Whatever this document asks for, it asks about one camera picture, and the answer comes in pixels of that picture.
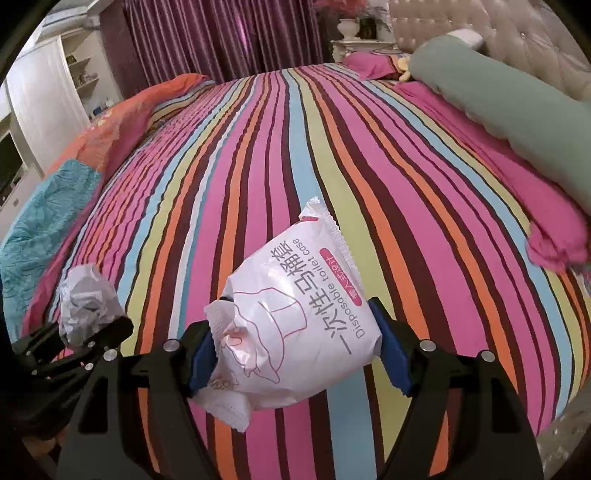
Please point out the orange teal folded quilt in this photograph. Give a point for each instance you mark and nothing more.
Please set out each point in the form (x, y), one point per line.
(115, 129)

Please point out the long green pillow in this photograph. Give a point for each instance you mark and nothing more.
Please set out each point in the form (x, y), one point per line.
(485, 101)

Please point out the purple curtain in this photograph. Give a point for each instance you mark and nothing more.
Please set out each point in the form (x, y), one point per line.
(207, 37)

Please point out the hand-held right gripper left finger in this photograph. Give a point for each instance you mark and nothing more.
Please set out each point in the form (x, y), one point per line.
(203, 364)

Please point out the white pink printed packet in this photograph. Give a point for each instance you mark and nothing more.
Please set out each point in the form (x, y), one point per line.
(286, 323)

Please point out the yellow plush toy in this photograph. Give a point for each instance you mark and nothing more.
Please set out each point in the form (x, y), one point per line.
(404, 67)

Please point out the white shelf cabinet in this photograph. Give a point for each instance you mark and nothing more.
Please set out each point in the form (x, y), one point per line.
(46, 92)

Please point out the white vase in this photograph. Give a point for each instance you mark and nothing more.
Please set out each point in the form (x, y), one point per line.
(348, 28)

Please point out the grey paper ball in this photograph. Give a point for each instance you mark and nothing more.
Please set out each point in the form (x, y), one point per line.
(87, 304)

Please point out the white pillow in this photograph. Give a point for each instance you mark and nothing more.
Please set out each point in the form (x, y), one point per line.
(466, 37)

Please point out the tufted beige headboard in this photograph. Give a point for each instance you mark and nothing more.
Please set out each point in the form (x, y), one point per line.
(508, 27)

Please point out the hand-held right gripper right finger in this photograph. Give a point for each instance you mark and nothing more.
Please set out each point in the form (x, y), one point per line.
(392, 346)

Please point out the dark television screen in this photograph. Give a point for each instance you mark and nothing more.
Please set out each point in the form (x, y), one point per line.
(8, 166)

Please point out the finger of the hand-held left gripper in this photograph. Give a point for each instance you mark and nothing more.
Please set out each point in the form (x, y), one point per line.
(117, 334)
(37, 344)

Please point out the striped bed sheet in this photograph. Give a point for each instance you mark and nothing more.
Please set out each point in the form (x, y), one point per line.
(323, 161)

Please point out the white nightstand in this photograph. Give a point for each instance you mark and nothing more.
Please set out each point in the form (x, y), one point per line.
(358, 47)

